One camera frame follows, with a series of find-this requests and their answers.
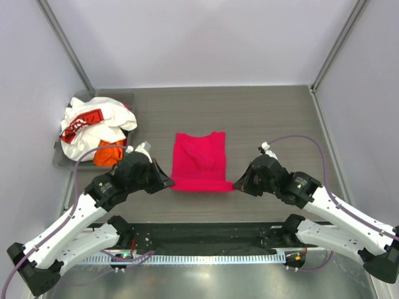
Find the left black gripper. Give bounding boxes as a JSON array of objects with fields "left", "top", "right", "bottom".
[{"left": 128, "top": 157, "right": 174, "bottom": 193}]

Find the pink t shirt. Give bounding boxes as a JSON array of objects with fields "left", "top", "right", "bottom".
[{"left": 171, "top": 131, "right": 233, "bottom": 192}]

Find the white t shirt red print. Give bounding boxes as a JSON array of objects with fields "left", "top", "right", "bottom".
[{"left": 59, "top": 97, "right": 137, "bottom": 161}]

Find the clear plastic bin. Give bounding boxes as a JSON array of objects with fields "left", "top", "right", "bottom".
[{"left": 52, "top": 89, "right": 136, "bottom": 171}]

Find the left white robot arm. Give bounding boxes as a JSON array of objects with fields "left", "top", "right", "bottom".
[{"left": 7, "top": 151, "right": 175, "bottom": 297}]

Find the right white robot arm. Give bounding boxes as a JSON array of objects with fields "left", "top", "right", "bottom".
[{"left": 233, "top": 154, "right": 398, "bottom": 283}]

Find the orange t shirt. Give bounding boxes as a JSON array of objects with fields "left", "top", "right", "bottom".
[{"left": 93, "top": 147, "right": 124, "bottom": 167}]

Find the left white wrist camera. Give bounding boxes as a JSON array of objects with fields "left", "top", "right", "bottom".
[{"left": 125, "top": 141, "right": 152, "bottom": 162}]

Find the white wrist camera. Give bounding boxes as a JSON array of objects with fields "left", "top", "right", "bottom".
[
  {"left": 125, "top": 141, "right": 152, "bottom": 162},
  {"left": 258, "top": 142, "right": 278, "bottom": 160}
]

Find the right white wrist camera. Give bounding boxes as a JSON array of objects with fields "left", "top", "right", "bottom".
[{"left": 258, "top": 142, "right": 278, "bottom": 160}]

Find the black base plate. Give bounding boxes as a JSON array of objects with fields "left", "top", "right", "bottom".
[{"left": 116, "top": 222, "right": 304, "bottom": 257}]

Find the white slotted cable duct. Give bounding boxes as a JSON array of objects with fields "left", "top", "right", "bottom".
[{"left": 79, "top": 252, "right": 286, "bottom": 265}]

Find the aluminium front rail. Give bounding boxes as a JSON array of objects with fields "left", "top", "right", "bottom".
[{"left": 37, "top": 225, "right": 380, "bottom": 255}]

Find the right aluminium frame post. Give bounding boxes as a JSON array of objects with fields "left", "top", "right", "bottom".
[{"left": 309, "top": 0, "right": 369, "bottom": 94}]

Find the aluminium frame post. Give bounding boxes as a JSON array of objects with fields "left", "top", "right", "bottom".
[
  {"left": 36, "top": 0, "right": 95, "bottom": 95},
  {"left": 309, "top": 0, "right": 369, "bottom": 94}
]

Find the left aluminium frame post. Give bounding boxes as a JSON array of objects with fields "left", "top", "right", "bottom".
[{"left": 36, "top": 0, "right": 95, "bottom": 95}]

